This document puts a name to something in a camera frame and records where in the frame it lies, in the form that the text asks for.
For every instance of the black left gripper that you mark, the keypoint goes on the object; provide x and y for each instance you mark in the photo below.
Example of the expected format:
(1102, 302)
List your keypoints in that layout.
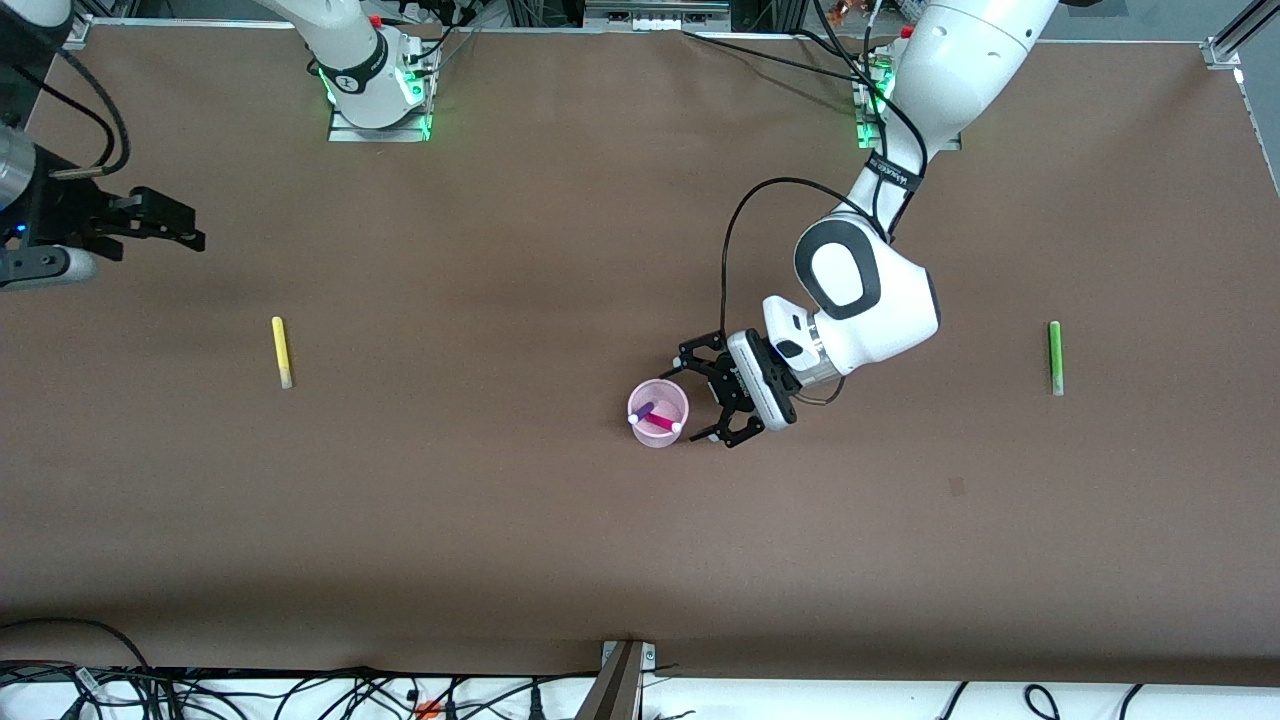
(722, 381)

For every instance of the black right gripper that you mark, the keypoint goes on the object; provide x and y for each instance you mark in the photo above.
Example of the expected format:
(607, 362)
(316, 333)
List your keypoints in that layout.
(68, 222)

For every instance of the pink marker pen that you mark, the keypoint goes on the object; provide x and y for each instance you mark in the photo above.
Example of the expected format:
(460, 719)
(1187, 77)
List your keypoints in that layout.
(665, 423)

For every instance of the purple marker pen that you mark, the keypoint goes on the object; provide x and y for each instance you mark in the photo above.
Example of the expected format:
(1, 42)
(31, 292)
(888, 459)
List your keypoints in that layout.
(643, 411)

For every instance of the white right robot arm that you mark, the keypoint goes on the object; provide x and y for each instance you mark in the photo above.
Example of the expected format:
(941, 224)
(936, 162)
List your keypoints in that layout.
(355, 70)

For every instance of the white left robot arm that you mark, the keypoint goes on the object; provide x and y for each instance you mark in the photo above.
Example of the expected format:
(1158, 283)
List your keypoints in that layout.
(880, 300)

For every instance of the pink pen holder cup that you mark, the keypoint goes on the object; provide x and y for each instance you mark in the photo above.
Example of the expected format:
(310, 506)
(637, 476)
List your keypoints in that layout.
(657, 438)

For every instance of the yellow marker pen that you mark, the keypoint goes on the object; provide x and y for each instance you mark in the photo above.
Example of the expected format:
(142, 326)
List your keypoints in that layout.
(282, 350)

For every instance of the green marker pen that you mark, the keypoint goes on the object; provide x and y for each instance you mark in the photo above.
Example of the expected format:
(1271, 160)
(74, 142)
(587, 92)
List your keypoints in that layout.
(1055, 358)

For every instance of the metal table corner bracket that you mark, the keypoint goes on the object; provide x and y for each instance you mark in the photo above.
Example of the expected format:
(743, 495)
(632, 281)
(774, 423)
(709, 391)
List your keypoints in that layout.
(80, 28)
(1220, 52)

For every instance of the metal table edge bracket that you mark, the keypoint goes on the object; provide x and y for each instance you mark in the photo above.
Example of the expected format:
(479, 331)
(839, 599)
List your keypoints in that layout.
(615, 685)

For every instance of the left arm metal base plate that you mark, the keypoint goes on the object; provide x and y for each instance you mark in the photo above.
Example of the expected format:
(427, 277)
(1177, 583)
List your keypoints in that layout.
(950, 143)

